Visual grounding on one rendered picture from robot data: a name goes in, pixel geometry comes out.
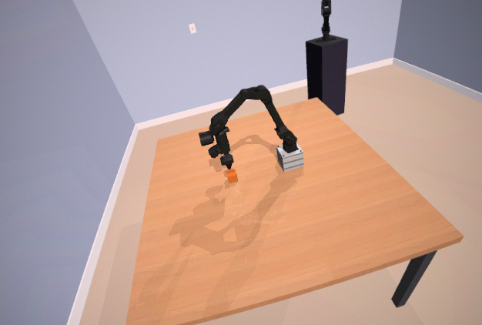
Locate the orange cube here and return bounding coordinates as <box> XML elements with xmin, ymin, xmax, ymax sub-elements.
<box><xmin>226</xmin><ymin>169</ymin><xmax>238</xmax><ymax>183</ymax></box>

